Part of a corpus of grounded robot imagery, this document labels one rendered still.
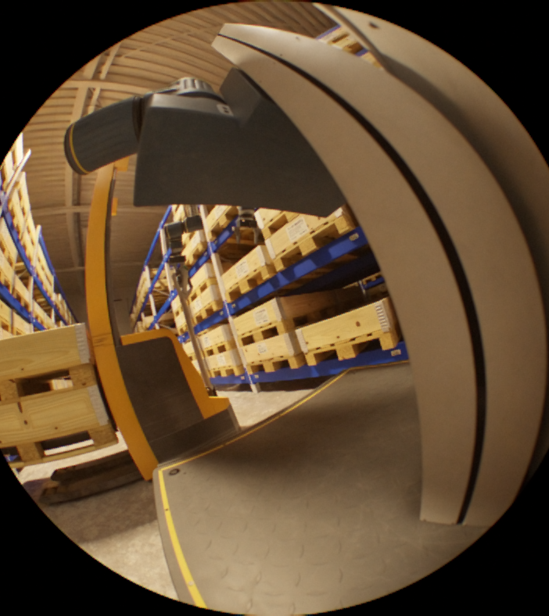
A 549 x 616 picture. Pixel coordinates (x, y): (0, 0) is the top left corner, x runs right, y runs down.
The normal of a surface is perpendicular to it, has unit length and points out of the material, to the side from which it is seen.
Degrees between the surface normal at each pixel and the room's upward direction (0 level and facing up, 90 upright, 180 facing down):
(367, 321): 90
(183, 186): 180
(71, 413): 90
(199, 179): 180
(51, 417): 90
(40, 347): 90
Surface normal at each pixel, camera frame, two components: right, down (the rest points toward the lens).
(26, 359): 0.68, -0.31
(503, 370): -0.78, 0.19
